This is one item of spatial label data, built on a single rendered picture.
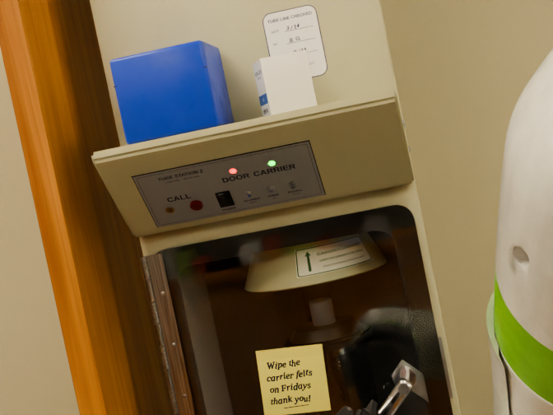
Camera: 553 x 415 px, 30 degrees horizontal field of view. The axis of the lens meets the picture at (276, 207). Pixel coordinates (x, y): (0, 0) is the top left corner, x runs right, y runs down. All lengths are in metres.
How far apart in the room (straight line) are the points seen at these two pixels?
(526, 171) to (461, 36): 1.16
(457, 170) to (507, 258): 1.11
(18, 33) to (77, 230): 0.22
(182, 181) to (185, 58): 0.13
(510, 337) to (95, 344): 0.70
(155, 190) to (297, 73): 0.20
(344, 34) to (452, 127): 0.46
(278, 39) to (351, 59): 0.08
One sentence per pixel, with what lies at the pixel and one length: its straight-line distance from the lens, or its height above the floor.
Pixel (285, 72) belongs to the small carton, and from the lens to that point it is 1.08.
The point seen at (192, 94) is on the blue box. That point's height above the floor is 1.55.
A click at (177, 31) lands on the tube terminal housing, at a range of 1.18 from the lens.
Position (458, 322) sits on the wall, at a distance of 1.61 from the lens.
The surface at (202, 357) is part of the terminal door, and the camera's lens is 1.19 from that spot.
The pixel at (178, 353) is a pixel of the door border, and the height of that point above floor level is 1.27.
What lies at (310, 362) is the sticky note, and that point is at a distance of 1.17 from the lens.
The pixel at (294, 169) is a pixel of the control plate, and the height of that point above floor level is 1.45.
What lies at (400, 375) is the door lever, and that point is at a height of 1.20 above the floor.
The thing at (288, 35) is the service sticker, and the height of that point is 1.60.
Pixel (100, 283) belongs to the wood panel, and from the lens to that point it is 1.20.
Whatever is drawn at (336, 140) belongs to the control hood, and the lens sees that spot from 1.06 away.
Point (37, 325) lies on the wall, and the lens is 1.72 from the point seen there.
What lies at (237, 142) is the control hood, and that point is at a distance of 1.06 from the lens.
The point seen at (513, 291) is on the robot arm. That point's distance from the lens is 0.48.
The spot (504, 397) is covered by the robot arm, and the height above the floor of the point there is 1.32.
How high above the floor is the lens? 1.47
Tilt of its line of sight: 3 degrees down
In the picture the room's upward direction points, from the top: 12 degrees counter-clockwise
